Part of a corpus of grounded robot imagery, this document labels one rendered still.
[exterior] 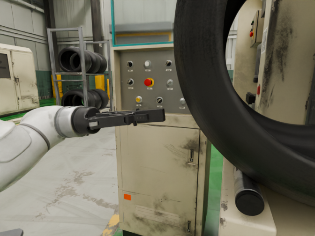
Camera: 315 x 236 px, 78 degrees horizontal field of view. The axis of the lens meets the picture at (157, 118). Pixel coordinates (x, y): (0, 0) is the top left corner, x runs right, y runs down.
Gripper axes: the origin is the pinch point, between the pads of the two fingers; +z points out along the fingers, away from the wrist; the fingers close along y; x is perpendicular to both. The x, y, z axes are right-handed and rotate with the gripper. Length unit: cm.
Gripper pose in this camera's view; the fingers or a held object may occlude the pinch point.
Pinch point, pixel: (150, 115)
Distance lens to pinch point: 46.6
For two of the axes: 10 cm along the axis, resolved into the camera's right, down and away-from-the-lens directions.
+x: 1.3, 9.8, 1.6
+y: 3.4, -2.0, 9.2
